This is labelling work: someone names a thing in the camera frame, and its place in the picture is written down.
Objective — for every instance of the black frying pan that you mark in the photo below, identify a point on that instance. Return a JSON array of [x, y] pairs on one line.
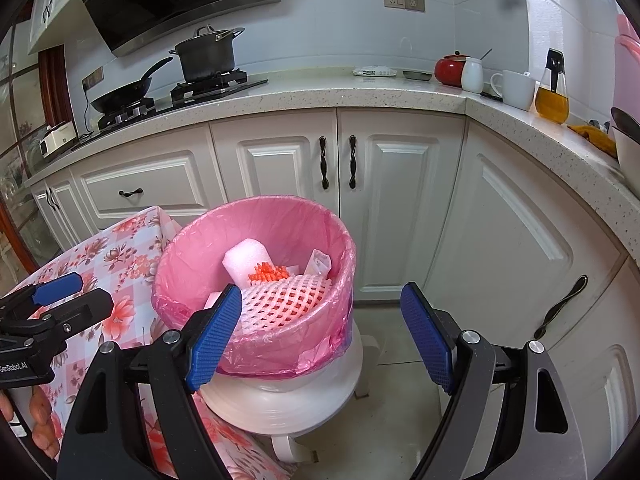
[[120, 99]]

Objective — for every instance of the amber oil bottle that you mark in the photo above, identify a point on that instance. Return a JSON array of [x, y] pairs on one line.
[[551, 102]]

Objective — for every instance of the white round stool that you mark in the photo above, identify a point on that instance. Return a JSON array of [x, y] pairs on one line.
[[300, 405]]

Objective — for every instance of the small dark dish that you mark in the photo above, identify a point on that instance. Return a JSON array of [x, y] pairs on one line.
[[417, 75]]

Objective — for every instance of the white drawer front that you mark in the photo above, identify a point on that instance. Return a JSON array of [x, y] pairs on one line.
[[150, 170]]

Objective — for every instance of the pink floral tablecloth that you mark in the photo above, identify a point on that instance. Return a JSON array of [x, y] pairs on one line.
[[125, 240]]

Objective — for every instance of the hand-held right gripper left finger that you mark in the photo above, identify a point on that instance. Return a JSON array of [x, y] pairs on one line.
[[212, 340]]

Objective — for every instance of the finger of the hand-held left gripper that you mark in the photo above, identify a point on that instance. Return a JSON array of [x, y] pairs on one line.
[[87, 310], [55, 287]]

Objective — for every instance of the white rice cooker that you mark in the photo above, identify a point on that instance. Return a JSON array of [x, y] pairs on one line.
[[57, 140]]

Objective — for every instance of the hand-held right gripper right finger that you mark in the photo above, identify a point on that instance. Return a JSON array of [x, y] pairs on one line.
[[427, 340]]

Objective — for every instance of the cream plastic wrapper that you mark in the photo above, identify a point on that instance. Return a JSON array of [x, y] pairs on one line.
[[316, 262]]

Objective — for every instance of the black gas stove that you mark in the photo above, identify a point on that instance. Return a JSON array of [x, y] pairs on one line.
[[210, 91]]

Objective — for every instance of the red round pot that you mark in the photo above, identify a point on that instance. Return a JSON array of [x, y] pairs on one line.
[[450, 71]]

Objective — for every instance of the brown wall socket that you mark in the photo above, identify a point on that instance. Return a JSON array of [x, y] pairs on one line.
[[92, 78]]

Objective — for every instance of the black stock pot with lid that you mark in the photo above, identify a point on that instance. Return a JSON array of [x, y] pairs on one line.
[[207, 60]]

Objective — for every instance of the black rimmed basin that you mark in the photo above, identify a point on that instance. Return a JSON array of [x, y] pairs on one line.
[[627, 150]]

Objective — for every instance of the yellow cloth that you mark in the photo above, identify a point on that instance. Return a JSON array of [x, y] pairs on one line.
[[595, 137]]

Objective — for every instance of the white corner cabinet door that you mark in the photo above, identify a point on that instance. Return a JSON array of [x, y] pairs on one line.
[[500, 210]]

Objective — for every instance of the pink lined waste bin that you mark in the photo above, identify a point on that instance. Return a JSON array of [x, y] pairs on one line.
[[280, 225]]

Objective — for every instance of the orange foam net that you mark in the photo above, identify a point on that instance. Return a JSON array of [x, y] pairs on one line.
[[267, 272]]

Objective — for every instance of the white mug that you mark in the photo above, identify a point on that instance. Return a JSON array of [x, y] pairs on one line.
[[517, 90]]

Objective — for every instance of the black range hood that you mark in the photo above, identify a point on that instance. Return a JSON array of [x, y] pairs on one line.
[[175, 0]]

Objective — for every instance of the person's left hand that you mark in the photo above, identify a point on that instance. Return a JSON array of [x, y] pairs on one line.
[[47, 415]]

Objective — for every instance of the speckled stone countertop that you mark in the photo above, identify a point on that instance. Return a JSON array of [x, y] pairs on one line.
[[310, 92]]

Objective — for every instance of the pink thermos jug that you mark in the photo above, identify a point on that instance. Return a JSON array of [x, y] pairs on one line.
[[627, 60]]

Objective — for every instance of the pink foam fruit net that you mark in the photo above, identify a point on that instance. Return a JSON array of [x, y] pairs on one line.
[[290, 302]]

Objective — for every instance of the white jar with spoon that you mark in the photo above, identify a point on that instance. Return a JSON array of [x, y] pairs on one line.
[[472, 76]]

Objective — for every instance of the white wall cabinet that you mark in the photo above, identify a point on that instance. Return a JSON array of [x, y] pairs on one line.
[[55, 5]]

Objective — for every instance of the white packet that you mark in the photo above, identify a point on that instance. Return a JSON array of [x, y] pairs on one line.
[[375, 71]]

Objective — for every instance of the wooden glass sliding door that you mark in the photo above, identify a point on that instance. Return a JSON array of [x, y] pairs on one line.
[[55, 85]]

